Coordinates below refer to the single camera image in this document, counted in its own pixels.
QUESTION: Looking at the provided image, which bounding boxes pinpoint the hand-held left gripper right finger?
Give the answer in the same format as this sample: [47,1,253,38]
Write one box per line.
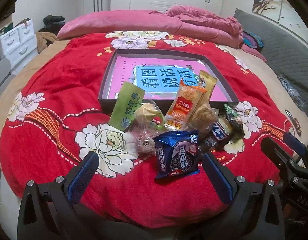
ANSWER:
[200,152,286,240]

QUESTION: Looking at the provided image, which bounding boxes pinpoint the dark clothes pile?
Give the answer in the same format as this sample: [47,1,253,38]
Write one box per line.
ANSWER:
[42,15,65,33]

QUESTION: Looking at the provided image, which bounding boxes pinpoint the flower tree wall mural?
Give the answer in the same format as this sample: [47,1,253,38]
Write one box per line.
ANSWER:
[252,0,308,45]

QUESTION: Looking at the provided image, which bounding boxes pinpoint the beige bed sheet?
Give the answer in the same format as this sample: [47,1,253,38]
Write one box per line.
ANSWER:
[0,39,308,170]

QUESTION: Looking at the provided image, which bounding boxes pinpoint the blue cookie packet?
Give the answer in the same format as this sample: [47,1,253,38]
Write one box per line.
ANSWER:
[153,130,201,180]

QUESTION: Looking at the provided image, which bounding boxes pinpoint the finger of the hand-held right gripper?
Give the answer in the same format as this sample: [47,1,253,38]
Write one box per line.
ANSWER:
[260,137,303,180]
[283,131,308,159]

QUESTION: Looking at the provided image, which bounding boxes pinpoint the dark patterned cloth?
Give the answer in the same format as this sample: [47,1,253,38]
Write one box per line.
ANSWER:
[277,76,306,109]

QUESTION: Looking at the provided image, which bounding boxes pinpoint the orange white cracker packet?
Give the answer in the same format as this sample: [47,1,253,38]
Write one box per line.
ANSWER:
[164,85,207,132]

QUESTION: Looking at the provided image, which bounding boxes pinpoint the dark shallow cardboard box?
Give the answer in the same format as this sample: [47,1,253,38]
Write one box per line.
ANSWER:
[97,49,240,113]

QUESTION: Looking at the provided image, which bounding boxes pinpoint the brown chocolate bar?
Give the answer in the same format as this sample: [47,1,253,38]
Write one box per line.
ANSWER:
[211,119,235,145]

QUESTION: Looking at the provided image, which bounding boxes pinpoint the brown bead string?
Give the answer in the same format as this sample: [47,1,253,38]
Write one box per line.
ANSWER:
[285,109,303,137]

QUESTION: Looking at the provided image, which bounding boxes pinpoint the clear candies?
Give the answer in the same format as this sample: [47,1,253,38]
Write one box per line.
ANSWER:
[133,127,157,155]

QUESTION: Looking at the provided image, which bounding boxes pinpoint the purple teal clothes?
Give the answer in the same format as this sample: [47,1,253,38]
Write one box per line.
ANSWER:
[242,30,265,53]

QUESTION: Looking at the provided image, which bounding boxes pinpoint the dark green snack packet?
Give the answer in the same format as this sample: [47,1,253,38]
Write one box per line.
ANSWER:
[224,102,245,138]

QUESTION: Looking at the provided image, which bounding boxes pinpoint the red floral blanket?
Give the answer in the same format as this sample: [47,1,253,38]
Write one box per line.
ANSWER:
[0,31,297,228]

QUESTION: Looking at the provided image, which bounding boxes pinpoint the white drawer cabinet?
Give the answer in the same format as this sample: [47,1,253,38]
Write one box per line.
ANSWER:
[0,19,38,68]

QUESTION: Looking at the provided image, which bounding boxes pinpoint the grey quilted headboard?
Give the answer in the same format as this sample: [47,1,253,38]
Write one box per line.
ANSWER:
[233,9,308,120]

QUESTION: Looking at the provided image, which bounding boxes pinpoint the pink picture book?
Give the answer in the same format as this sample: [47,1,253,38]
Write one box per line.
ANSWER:
[108,55,231,103]

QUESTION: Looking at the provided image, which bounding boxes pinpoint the yellow gold snack packet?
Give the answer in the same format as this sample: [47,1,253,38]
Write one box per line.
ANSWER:
[198,70,218,103]

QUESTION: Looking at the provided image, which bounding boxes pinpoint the crumpled pink quilt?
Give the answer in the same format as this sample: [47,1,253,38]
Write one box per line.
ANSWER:
[149,5,245,50]

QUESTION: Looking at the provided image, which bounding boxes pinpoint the small dark wrapped candy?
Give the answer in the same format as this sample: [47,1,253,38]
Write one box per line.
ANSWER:
[201,137,217,153]

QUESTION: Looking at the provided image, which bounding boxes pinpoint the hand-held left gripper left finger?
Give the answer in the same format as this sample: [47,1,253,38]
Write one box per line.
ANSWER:
[17,151,100,240]

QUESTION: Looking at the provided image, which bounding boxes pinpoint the brown knitted blanket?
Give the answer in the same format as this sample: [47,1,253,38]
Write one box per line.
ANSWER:
[35,31,58,53]

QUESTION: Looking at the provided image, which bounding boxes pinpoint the yellow pastry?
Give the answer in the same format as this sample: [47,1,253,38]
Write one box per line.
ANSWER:
[130,102,167,140]

